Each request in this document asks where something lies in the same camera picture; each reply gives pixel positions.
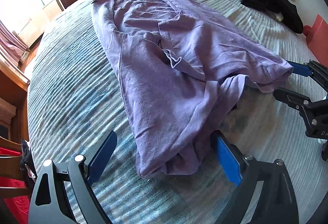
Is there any purple printed t-shirt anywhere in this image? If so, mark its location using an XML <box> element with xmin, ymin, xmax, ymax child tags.
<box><xmin>92</xmin><ymin>0</ymin><xmax>292</xmax><ymax>178</ymax></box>

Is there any pink paper bag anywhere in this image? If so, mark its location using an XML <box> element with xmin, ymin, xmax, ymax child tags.
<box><xmin>303</xmin><ymin>14</ymin><xmax>328</xmax><ymax>67</ymax></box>

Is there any red fabric on chair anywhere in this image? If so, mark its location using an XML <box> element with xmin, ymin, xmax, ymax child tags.
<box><xmin>1</xmin><ymin>147</ymin><xmax>31</xmax><ymax>223</ymax></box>

